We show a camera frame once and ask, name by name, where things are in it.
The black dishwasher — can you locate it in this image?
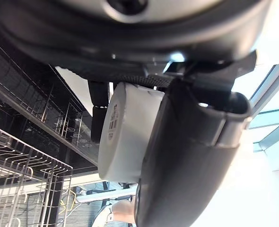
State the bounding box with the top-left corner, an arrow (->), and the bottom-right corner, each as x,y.
0,33 -> 100,227

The silver wire lower dishwasher rack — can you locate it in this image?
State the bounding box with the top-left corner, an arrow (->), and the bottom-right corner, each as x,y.
0,122 -> 74,227

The window frame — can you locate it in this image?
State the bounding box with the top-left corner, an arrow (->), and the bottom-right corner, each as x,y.
248,62 -> 279,152

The white table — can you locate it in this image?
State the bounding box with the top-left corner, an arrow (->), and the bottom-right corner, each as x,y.
77,188 -> 138,204

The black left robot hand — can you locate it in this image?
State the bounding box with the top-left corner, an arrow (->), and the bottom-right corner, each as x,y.
0,0 -> 274,227

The yellow cable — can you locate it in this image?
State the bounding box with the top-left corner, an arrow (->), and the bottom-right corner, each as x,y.
60,187 -> 77,219

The white ceramic cup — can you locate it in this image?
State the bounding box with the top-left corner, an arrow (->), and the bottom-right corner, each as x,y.
97,81 -> 166,184

